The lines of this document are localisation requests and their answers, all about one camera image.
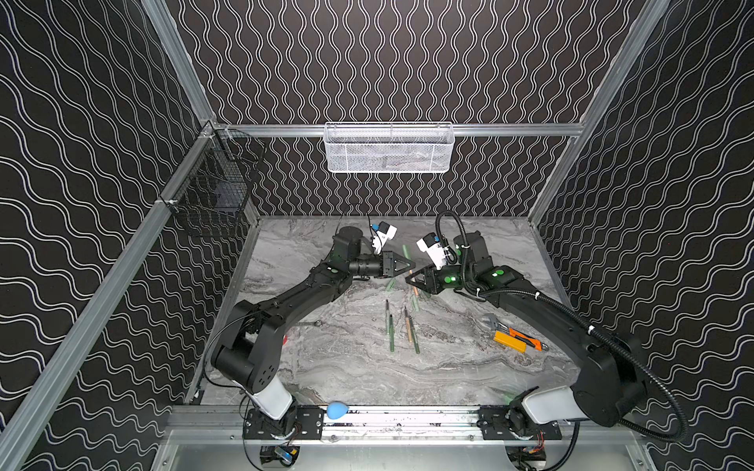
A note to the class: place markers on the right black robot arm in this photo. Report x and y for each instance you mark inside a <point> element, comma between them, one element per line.
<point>614,376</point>

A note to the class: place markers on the aluminium front rail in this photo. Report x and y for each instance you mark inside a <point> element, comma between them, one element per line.
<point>363,425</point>

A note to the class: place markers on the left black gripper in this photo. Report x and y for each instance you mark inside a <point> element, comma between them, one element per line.
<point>385,264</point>

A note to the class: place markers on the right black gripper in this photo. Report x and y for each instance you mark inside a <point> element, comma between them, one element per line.
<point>436,279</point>

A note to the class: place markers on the white wire mesh basket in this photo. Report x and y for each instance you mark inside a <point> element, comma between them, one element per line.
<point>389,148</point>

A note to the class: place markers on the orange yellow box cutter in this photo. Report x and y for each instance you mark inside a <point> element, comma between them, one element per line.
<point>518,341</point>

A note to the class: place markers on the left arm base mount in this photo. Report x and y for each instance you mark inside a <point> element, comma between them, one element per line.
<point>300,422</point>

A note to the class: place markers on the black wire mesh basket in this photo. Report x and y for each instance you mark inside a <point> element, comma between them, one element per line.
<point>212,200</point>

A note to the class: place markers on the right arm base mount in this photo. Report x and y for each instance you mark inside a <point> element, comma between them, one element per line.
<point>503,423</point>

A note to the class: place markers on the blue egg-shaped object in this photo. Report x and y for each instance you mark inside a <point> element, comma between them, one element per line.
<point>337,410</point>

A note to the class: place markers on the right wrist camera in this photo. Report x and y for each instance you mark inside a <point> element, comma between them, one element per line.
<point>435,247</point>

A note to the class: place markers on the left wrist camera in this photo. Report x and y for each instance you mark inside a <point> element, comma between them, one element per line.
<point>381,234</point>

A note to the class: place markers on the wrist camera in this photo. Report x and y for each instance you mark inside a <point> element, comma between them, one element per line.
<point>381,234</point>
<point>435,247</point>

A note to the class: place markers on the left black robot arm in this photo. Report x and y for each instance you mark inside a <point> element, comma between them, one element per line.
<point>249,347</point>

